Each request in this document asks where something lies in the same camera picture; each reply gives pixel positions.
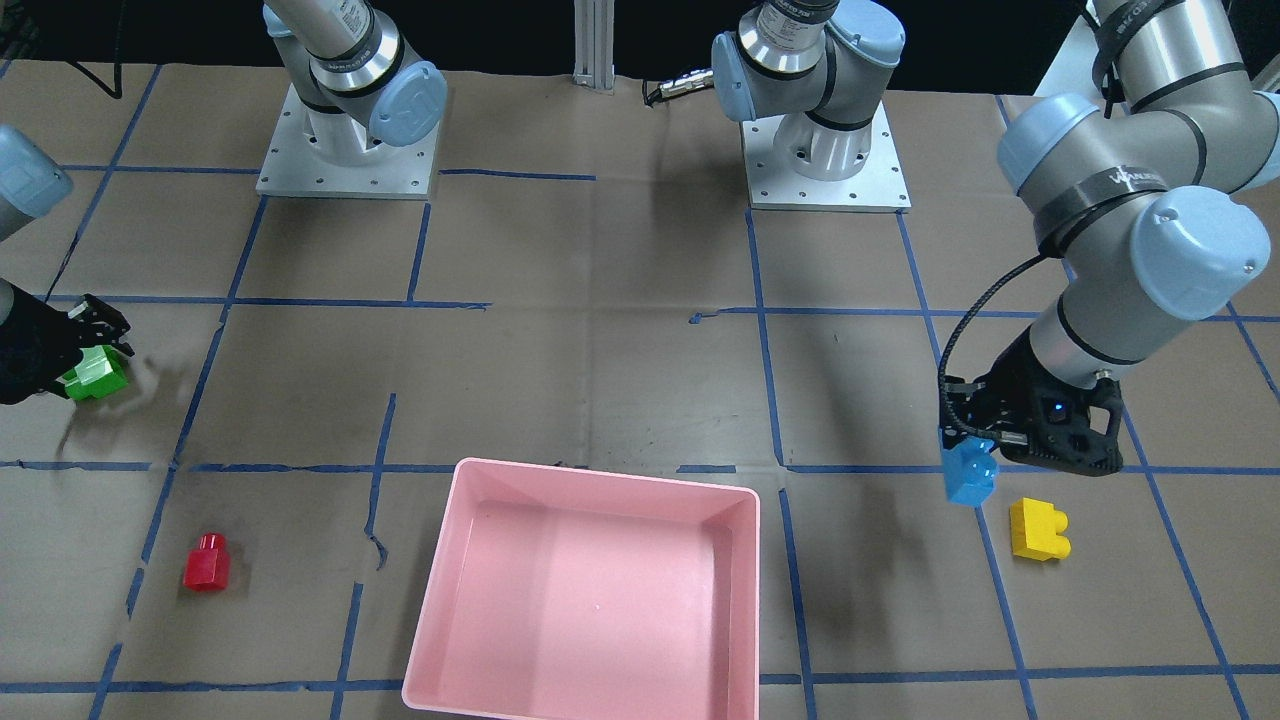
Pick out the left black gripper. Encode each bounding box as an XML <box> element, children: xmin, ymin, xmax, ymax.
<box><xmin>938</xmin><ymin>332</ymin><xmax>1124</xmax><ymax>477</ymax></box>

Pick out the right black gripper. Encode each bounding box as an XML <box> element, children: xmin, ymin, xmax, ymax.
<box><xmin>1</xmin><ymin>281</ymin><xmax>131</xmax><ymax>405</ymax></box>

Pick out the green toy block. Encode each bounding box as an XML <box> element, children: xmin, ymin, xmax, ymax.
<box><xmin>60</xmin><ymin>345</ymin><xmax>129</xmax><ymax>402</ymax></box>

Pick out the blue toy block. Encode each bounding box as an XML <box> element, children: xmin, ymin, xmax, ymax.
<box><xmin>940</xmin><ymin>428</ymin><xmax>998</xmax><ymax>509</ymax></box>

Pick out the yellow toy block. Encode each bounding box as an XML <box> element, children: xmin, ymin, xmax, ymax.
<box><xmin>1009</xmin><ymin>497</ymin><xmax>1073</xmax><ymax>561</ymax></box>

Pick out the red toy block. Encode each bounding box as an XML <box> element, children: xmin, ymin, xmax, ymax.
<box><xmin>182</xmin><ymin>532</ymin><xmax>230</xmax><ymax>592</ymax></box>

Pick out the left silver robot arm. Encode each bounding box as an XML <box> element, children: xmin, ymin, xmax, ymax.
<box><xmin>712</xmin><ymin>1</ymin><xmax>1277</xmax><ymax>505</ymax></box>

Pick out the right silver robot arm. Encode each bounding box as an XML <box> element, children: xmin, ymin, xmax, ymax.
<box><xmin>1</xmin><ymin>1</ymin><xmax>449</xmax><ymax>405</ymax></box>

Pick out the pink plastic box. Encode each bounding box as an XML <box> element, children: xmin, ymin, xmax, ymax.
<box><xmin>401</xmin><ymin>457</ymin><xmax>762</xmax><ymax>719</ymax></box>

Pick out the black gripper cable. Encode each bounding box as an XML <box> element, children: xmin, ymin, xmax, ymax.
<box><xmin>936</xmin><ymin>252</ymin><xmax>1051</xmax><ymax>386</ymax></box>

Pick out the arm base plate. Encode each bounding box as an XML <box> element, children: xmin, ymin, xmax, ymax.
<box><xmin>740</xmin><ymin>102</ymin><xmax>913</xmax><ymax>213</ymax></box>
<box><xmin>256</xmin><ymin>87</ymin><xmax>444</xmax><ymax>201</ymax></box>

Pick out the aluminium frame post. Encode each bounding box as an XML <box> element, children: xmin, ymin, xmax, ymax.
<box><xmin>572</xmin><ymin>0</ymin><xmax>616</xmax><ymax>94</ymax></box>

